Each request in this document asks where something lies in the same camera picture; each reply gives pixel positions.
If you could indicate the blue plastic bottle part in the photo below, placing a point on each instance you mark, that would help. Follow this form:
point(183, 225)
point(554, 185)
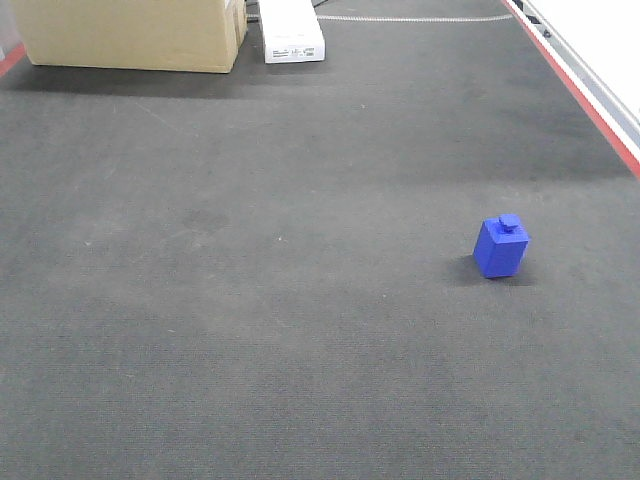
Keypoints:
point(500, 246)

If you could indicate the long white cardboard box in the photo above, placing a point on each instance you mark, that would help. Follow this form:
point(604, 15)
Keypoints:
point(291, 32)

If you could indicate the large brown cardboard box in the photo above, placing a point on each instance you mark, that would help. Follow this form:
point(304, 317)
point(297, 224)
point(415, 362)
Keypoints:
point(186, 36)

